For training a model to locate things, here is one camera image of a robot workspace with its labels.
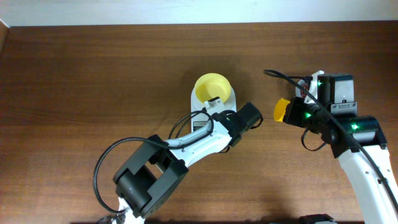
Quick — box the clear plastic container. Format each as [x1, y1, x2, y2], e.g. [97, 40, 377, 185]
[295, 79, 312, 99]

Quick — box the pale yellow plastic bowl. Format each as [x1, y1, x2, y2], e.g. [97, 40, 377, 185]
[194, 73, 232, 103]

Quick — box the yellow plastic measuring scoop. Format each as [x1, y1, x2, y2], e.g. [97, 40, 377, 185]
[274, 98, 290, 122]

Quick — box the white digital kitchen scale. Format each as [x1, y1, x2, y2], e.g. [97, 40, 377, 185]
[190, 88, 237, 132]

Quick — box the black cable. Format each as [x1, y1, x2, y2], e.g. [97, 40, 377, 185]
[262, 69, 398, 212]
[92, 110, 215, 215]

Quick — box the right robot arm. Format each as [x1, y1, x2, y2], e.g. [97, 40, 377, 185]
[274, 72, 397, 223]

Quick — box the right black cable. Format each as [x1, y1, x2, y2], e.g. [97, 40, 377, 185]
[262, 69, 398, 212]

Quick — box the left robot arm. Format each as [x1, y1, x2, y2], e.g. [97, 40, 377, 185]
[113, 103, 262, 223]

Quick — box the left black cable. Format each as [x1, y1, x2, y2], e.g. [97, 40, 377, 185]
[92, 110, 215, 215]

